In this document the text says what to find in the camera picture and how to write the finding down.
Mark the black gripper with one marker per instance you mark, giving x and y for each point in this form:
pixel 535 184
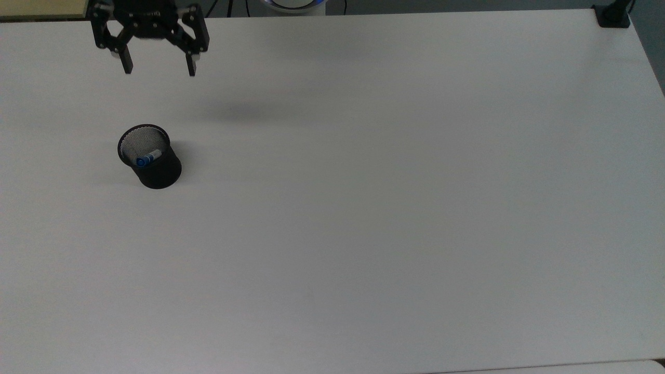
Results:
pixel 146 15

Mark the blue and white marker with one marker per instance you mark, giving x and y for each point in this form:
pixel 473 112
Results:
pixel 149 158

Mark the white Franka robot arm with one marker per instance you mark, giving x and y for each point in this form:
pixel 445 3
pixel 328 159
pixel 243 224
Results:
pixel 293 5

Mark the yellowish board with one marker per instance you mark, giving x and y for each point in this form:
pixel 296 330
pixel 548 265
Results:
pixel 41 8

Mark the black mesh pen cup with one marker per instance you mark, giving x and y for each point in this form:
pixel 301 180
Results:
pixel 158 171

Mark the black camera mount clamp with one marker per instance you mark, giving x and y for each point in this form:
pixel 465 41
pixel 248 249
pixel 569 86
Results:
pixel 613 15

